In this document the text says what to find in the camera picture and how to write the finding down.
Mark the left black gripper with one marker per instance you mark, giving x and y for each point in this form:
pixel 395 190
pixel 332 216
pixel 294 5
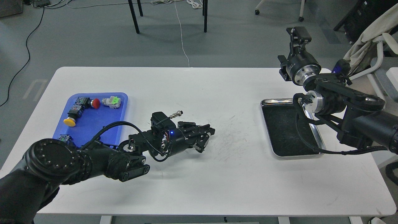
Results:
pixel 167 138

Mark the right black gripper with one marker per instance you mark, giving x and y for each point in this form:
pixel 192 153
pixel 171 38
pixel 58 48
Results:
pixel 300 64

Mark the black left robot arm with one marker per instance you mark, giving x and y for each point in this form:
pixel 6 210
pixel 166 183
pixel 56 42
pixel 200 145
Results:
pixel 49 163

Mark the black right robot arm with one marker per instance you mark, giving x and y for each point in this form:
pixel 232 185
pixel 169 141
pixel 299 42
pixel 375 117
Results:
pixel 357 117

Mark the silver metal tray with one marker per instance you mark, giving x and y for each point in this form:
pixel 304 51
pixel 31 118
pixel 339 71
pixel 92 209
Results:
pixel 285 132

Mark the blue plastic tray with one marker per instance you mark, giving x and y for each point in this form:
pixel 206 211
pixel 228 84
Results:
pixel 92 120

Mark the beige jacket on chair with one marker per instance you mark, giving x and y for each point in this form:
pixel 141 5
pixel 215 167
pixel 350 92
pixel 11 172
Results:
pixel 383 24

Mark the red mushroom push button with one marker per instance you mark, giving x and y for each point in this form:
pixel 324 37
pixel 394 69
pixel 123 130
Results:
pixel 87 102

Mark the grey and green switch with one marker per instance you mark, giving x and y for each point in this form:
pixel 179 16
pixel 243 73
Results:
pixel 112 102

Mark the yellow push button switch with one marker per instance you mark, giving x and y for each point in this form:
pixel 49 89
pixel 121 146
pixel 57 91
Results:
pixel 74 113

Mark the green push button switch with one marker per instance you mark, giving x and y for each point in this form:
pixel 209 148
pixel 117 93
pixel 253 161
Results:
pixel 66 138

